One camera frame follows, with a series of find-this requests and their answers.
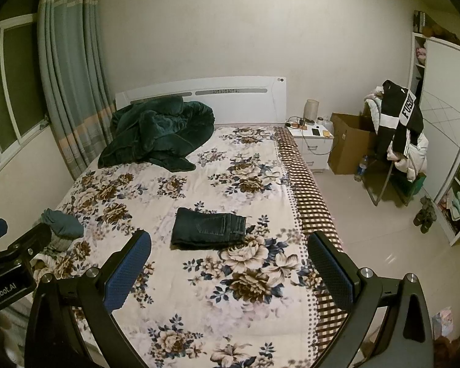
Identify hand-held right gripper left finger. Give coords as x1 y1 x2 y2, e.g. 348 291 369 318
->
25 230 153 368

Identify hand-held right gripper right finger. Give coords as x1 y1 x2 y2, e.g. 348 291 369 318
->
307 231 434 368

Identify dark blue jeans pants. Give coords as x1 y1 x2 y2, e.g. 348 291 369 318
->
171 208 247 251

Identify white folded cloth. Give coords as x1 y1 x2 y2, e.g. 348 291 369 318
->
31 252 59 274

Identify grey folded cloth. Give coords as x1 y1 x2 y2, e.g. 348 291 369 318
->
50 232 76 252

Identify teal folded cloth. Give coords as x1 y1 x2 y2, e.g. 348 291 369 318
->
40 209 84 238

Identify floral bed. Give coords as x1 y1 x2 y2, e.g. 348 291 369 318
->
31 125 330 368

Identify brown checkered bedsheet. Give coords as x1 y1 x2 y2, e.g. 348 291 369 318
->
274 126 349 358

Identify plastic water bottle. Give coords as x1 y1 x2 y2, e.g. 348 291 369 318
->
354 155 369 182

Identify pair of dark shoes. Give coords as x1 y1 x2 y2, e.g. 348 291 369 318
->
413 196 438 234

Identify white nightstand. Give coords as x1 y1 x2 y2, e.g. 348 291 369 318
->
287 121 335 173

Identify green seat chair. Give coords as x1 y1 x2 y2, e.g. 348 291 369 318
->
362 153 427 207

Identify colourful packet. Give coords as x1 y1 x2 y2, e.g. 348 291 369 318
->
431 307 454 339

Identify brown cardboard box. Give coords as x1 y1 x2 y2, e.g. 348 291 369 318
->
328 112 378 176

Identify white framed window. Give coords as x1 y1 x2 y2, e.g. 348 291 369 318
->
0 0 52 185

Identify dark green blanket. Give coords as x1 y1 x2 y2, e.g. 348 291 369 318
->
98 97 214 172

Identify chair with piled clothes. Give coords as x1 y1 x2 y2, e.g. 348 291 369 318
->
364 86 429 182

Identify teal clothes in wardrobe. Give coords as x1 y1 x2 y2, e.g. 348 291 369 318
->
445 192 460 221

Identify beige table lamp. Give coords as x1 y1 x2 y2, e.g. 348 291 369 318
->
304 100 320 125

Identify grey-green curtain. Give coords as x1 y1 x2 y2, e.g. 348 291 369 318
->
36 0 116 179

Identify black and white jacket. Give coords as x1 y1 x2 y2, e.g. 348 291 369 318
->
376 80 424 158

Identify white bed headboard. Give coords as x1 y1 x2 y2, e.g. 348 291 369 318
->
115 76 287 127

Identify white wardrobe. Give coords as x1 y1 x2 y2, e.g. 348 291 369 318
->
408 10 460 246

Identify dark box on wardrobe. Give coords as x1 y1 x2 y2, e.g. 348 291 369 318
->
413 11 430 33

